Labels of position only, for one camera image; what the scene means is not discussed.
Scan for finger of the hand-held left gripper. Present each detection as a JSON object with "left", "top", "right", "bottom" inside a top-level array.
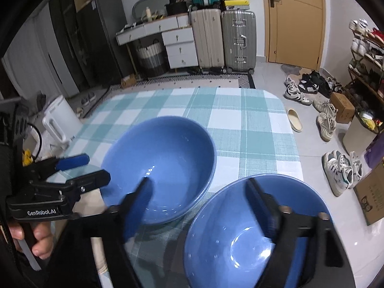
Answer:
[
  {"left": 28, "top": 153, "right": 90, "bottom": 183},
  {"left": 28, "top": 169, "right": 111, "bottom": 204}
]

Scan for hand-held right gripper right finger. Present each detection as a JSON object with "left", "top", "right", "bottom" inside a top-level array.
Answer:
[{"left": 245, "top": 177, "right": 345, "bottom": 288}]

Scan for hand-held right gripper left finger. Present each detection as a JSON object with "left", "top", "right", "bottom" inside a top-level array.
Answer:
[{"left": 79, "top": 178, "right": 155, "bottom": 288}]

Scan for blue bowl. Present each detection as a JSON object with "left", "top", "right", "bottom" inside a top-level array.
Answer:
[
  {"left": 184, "top": 173, "right": 334, "bottom": 288},
  {"left": 100, "top": 115, "right": 217, "bottom": 225}
]

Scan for person's left hand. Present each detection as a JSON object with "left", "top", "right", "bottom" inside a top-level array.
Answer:
[{"left": 9, "top": 222, "right": 56, "bottom": 260}]

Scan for white green sneaker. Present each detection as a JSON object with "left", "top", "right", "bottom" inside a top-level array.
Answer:
[{"left": 322, "top": 151, "right": 355, "bottom": 198}]

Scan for cream slipper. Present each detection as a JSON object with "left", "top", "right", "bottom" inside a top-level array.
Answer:
[{"left": 287, "top": 108, "right": 304, "bottom": 133}]

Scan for small cardboard box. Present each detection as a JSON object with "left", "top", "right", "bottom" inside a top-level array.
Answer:
[{"left": 120, "top": 76, "right": 141, "bottom": 90}]

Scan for beige sneaker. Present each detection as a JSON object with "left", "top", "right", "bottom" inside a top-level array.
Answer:
[
  {"left": 312, "top": 99, "right": 338, "bottom": 116},
  {"left": 316, "top": 112, "right": 338, "bottom": 142}
]

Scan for brown printed cardboard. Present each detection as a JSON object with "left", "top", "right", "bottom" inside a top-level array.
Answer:
[{"left": 353, "top": 162, "right": 384, "bottom": 226}]

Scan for white trash bin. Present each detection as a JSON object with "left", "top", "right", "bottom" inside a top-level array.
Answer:
[{"left": 342, "top": 111, "right": 380, "bottom": 157}]

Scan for white black striped sneaker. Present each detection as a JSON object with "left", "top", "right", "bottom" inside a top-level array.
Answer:
[{"left": 284, "top": 76, "right": 313, "bottom": 106}]

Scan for purple bag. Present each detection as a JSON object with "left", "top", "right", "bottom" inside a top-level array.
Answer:
[{"left": 364, "top": 132, "right": 384, "bottom": 169}]

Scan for dark refrigerator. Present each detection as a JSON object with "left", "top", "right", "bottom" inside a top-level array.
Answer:
[{"left": 76, "top": 0, "right": 130, "bottom": 88}]

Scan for brown cardboard box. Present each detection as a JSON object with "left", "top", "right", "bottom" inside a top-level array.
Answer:
[{"left": 329, "top": 92, "right": 356, "bottom": 124}]

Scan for woven basket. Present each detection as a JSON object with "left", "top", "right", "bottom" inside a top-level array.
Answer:
[{"left": 133, "top": 40, "right": 168, "bottom": 78}]

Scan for black white high-top sneaker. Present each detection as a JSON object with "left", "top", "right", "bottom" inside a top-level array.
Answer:
[{"left": 298, "top": 71, "right": 320, "bottom": 94}]

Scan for grey sneaker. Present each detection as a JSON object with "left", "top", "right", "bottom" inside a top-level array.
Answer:
[{"left": 325, "top": 77, "right": 343, "bottom": 94}]

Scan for grey doormat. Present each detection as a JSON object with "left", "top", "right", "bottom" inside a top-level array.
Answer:
[{"left": 280, "top": 64, "right": 301, "bottom": 76}]

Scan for white dresser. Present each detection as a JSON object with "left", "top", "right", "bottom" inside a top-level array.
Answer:
[{"left": 116, "top": 15, "right": 199, "bottom": 70}]

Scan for wooden shoe rack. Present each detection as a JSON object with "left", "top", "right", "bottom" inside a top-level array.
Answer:
[{"left": 347, "top": 30, "right": 384, "bottom": 117}]

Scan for silver suitcase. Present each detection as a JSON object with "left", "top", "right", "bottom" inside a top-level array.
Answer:
[{"left": 221, "top": 10, "right": 257, "bottom": 74}]

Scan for oval mirror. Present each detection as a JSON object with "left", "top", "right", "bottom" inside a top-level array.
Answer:
[{"left": 132, "top": 0, "right": 178, "bottom": 20}]

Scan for beige suitcase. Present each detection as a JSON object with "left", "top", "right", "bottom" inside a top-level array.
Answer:
[{"left": 190, "top": 8, "right": 225, "bottom": 69}]

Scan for wooden door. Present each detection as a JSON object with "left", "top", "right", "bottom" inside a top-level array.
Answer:
[{"left": 261, "top": 0, "right": 326, "bottom": 71}]

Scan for rows of assorted shoes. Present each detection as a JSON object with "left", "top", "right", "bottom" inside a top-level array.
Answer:
[{"left": 348, "top": 19, "right": 384, "bottom": 96}]

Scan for yellow black shoe box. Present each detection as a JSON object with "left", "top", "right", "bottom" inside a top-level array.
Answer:
[{"left": 223, "top": 0, "right": 251, "bottom": 11}]

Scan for black cable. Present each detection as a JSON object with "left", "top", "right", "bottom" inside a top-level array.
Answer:
[{"left": 26, "top": 122, "right": 43, "bottom": 163}]

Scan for white handled appliance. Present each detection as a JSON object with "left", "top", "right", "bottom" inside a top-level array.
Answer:
[{"left": 42, "top": 95, "right": 83, "bottom": 151}]

